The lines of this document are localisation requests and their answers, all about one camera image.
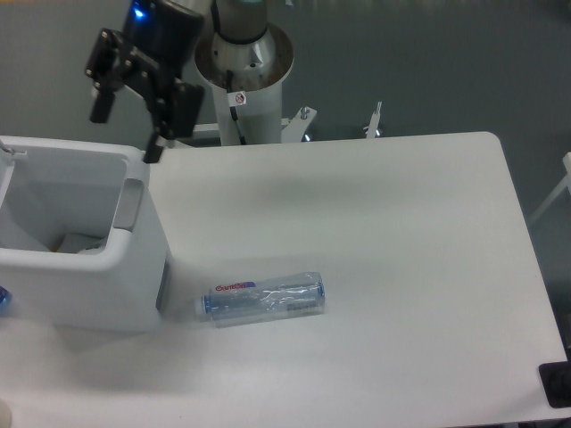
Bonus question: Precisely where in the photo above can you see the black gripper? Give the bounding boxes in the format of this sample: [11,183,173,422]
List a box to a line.
[85,0,205,164]

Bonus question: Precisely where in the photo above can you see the clear plastic bag with labels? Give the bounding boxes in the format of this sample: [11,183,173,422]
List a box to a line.
[79,240,107,255]

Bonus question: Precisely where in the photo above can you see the clear crushed water bottle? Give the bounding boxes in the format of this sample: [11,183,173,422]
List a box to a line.
[194,272,326,327]

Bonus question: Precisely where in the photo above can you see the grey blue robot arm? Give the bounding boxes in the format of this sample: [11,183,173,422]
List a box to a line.
[85,1,268,164]

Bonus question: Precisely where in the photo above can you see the white open trash can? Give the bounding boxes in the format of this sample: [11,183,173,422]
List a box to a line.
[1,136,170,332]

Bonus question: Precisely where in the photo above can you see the black device at table corner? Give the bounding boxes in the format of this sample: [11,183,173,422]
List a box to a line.
[539,361,570,408]

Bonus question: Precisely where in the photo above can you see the black cable on pedestal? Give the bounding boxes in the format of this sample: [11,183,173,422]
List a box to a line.
[226,69,247,146]

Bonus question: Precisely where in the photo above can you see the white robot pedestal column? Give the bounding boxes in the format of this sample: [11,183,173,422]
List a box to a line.
[194,23,294,146]

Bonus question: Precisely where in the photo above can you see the white pedestal base frame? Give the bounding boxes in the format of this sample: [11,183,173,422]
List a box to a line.
[162,101,384,149]

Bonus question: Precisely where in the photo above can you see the white frame at right edge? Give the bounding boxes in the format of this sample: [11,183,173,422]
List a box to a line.
[529,152,570,226]

